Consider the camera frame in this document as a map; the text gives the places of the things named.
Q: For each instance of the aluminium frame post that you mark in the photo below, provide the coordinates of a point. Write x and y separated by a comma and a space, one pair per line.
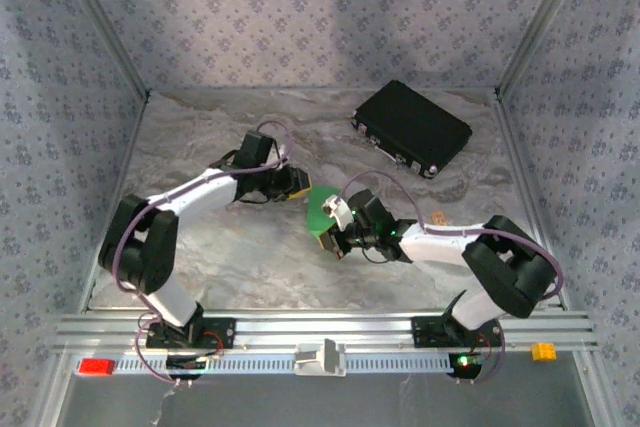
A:
541, 22

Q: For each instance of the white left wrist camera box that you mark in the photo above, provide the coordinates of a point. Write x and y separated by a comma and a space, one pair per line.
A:
284, 154

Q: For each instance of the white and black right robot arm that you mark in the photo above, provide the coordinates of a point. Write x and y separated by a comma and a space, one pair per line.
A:
440, 242

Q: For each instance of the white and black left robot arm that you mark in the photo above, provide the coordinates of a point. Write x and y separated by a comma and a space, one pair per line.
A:
200, 192

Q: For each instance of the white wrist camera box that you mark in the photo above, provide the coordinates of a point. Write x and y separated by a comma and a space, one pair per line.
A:
340, 212
284, 154

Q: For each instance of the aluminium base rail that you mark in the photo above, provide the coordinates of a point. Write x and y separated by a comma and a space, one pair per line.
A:
350, 329

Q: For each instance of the green paper sheet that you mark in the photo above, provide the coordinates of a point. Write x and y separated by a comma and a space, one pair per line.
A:
317, 212

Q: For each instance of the small tan wooden block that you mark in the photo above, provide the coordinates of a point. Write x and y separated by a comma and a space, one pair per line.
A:
441, 218

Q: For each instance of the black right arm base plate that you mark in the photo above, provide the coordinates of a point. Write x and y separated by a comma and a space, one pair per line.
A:
425, 332

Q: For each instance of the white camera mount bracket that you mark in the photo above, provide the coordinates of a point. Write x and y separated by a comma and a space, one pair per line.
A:
320, 359

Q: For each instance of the red toy brick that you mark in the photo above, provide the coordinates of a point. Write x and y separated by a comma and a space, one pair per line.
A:
97, 366

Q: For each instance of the yellow toy brick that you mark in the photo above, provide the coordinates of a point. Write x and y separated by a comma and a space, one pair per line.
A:
543, 351

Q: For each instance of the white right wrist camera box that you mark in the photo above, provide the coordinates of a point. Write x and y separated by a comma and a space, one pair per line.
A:
340, 212

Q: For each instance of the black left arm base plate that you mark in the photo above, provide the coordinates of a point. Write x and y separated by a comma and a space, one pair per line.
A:
225, 332

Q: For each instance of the aluminium side rail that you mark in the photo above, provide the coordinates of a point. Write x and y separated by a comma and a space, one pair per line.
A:
513, 147
132, 147

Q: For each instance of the black hard case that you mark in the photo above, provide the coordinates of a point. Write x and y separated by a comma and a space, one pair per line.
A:
415, 122

